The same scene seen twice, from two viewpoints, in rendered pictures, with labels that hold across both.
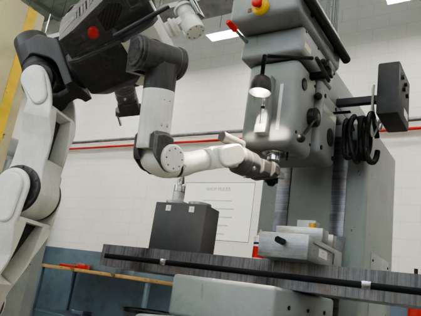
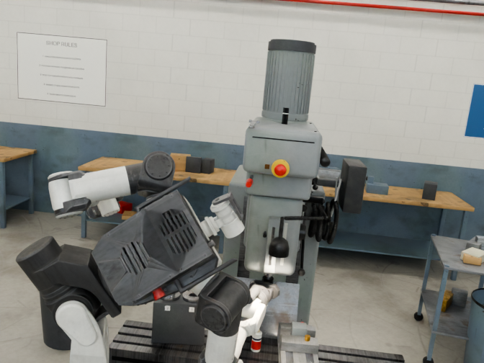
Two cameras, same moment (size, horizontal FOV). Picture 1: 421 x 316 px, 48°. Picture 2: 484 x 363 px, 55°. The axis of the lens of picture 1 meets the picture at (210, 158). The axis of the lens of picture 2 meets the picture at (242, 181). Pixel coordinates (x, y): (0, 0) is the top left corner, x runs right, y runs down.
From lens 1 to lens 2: 1.48 m
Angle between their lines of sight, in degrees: 41
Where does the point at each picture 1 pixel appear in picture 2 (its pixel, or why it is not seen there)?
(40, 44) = (66, 274)
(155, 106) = (228, 350)
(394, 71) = (361, 176)
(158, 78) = (232, 329)
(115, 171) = not seen: outside the picture
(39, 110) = (91, 351)
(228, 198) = (75, 56)
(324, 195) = not seen: hidden behind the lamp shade
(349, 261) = (302, 301)
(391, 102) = (356, 204)
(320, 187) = not seen: hidden behind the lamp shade
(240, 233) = (96, 96)
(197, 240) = (200, 334)
